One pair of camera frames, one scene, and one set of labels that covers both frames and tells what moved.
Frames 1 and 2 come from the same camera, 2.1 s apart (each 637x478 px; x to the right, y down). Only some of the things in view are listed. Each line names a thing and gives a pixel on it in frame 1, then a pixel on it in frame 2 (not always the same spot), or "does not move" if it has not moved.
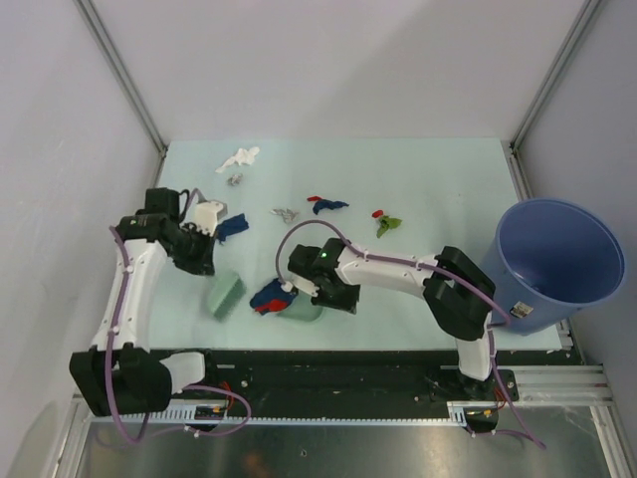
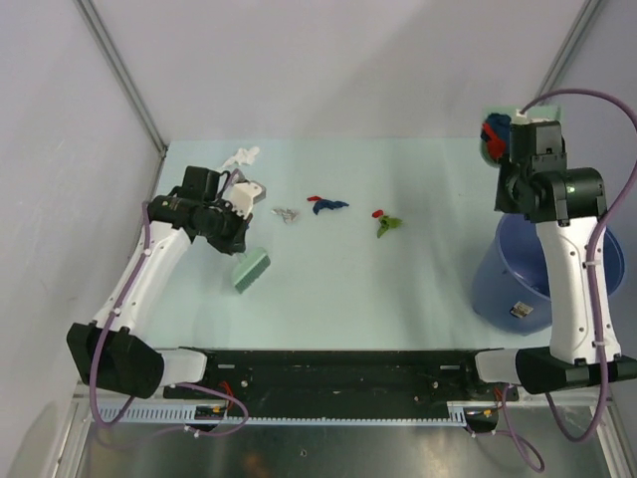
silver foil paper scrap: [288, 215] does not move
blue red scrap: [272, 298] to [496, 132]
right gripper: [348, 304] to [504, 202]
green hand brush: [227, 297] to [249, 268]
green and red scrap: [386, 222] does not move
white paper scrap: [243, 156] does not move
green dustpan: [303, 308] to [547, 112]
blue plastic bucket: [549, 258] does not move
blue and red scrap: [322, 203] does not move
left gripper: [204, 264] to [236, 241]
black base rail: [281, 376] does not move
